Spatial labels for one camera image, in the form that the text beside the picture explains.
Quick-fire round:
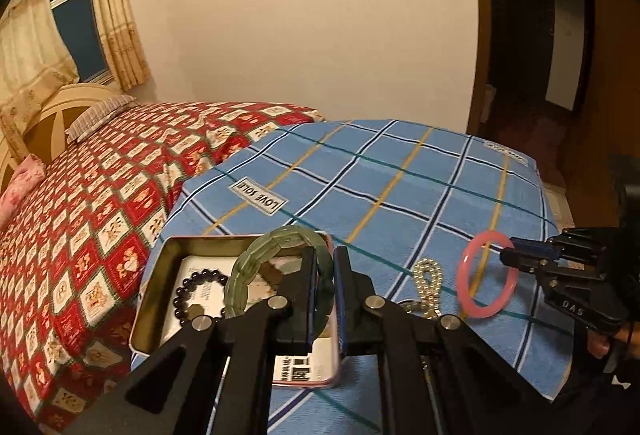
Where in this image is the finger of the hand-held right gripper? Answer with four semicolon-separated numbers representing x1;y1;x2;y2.
510;236;568;257
500;248;551;275

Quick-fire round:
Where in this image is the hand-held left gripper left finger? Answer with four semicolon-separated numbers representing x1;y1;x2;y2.
65;246;321;435

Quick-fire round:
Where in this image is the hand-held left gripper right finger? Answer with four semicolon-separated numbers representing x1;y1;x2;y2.
334;246;566;435

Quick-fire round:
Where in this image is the pink bangle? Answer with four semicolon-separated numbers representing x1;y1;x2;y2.
455;231;519;319

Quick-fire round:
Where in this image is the green jade bracelet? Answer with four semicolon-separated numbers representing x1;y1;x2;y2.
222;225;336;336

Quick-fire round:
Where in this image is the dark bead bracelet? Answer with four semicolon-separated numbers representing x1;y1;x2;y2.
172;269;233;327

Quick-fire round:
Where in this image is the pink metal tin box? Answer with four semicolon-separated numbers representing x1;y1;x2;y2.
129;231;346;388

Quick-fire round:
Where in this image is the person's right hand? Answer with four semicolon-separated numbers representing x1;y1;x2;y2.
587;322;640;362

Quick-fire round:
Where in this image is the blue plaid cloth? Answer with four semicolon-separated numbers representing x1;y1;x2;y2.
131;117;576;435

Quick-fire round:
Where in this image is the dark wooden door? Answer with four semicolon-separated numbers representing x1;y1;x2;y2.
487;0;557;126

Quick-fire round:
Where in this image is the red patterned bedspread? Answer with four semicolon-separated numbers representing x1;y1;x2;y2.
0;101;326;433

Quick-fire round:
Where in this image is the striped pillow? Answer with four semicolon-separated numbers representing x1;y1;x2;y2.
66;95;138;142

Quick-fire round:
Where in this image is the pink pillow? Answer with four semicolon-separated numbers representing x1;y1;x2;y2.
0;154;47;226

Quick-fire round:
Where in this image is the cream wooden headboard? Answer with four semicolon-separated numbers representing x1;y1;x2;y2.
0;83;123;196

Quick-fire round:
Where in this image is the narrow beige curtain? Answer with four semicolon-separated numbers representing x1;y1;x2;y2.
89;0;152;90

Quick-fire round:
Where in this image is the window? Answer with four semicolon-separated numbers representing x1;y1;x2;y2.
47;0;113;83

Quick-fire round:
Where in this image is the wide beige curtain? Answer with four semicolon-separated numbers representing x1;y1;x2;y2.
0;0;81;136

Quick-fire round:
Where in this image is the silver bead bracelet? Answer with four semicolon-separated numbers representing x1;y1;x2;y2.
411;257;447;318

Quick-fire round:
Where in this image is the wooden door frame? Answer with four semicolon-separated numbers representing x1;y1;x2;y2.
465;0;496;136

